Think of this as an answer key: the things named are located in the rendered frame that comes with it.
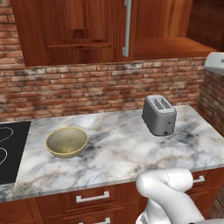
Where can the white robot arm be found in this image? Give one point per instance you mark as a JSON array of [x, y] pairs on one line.
[[166, 192]]

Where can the wooden cabinet door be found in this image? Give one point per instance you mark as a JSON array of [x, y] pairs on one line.
[[70, 30]]

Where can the grey toaster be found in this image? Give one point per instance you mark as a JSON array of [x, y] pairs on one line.
[[159, 116]]

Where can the beige bowl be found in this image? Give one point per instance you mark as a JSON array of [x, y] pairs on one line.
[[67, 142]]

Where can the wooden drawer front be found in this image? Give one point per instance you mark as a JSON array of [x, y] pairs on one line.
[[87, 198], [204, 179], [96, 218]]

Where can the black hob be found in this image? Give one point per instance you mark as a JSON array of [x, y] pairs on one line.
[[10, 151]]

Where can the white appliance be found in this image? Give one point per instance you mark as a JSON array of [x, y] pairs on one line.
[[215, 62]]

